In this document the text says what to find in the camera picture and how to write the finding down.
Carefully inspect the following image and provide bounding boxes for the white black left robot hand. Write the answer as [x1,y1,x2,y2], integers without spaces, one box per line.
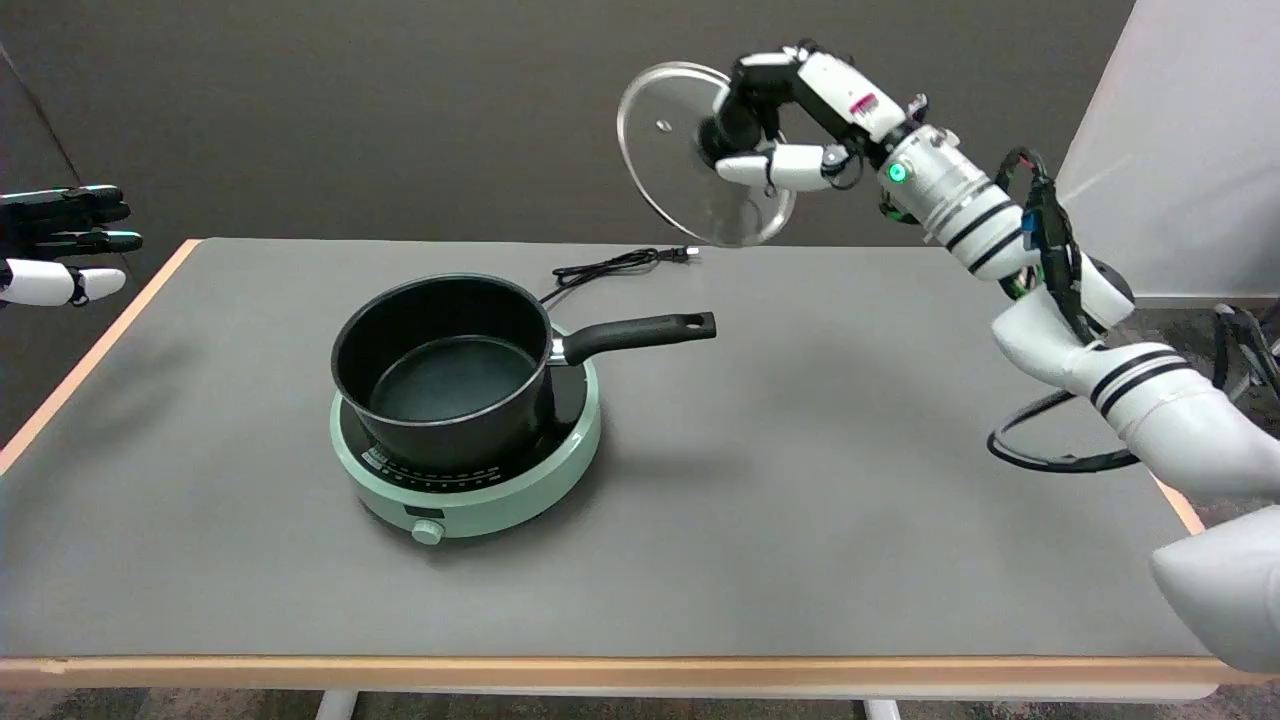
[0,185,144,309]

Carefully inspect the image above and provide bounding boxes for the thick black robot cable loom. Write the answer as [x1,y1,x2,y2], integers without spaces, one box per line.
[987,390,1142,474]

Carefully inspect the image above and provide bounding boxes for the black soup pot with handle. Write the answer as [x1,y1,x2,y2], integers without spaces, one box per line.
[331,274,718,477]

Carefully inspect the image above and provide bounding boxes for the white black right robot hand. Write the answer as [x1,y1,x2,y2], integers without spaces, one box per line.
[700,44,927,193]

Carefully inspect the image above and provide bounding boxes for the white partition panel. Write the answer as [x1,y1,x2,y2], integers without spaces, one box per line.
[1057,0,1280,299]

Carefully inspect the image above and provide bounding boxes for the mint green induction cooker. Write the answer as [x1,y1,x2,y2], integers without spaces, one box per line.
[330,320,603,547]

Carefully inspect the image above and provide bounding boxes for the black power cord with plug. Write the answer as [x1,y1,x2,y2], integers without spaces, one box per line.
[538,246,700,307]

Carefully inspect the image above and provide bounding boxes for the black wrist wire bundle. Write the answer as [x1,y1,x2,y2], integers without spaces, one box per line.
[880,147,1103,347]

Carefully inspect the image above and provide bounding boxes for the glass pot lid black knob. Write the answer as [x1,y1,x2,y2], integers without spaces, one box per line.
[617,62,798,248]

